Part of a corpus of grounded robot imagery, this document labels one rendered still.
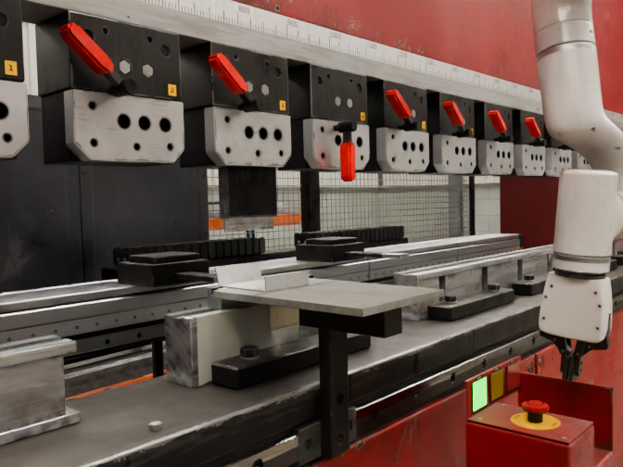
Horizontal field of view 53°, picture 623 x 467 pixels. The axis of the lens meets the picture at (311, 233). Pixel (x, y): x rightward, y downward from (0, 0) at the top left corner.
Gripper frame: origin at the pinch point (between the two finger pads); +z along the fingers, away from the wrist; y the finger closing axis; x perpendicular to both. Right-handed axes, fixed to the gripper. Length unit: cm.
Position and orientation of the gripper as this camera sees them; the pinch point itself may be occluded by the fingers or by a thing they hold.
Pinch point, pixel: (571, 366)
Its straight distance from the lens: 111.4
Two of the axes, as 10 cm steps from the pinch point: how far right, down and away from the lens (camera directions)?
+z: -0.4, 9.9, 1.1
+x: 6.7, -0.6, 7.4
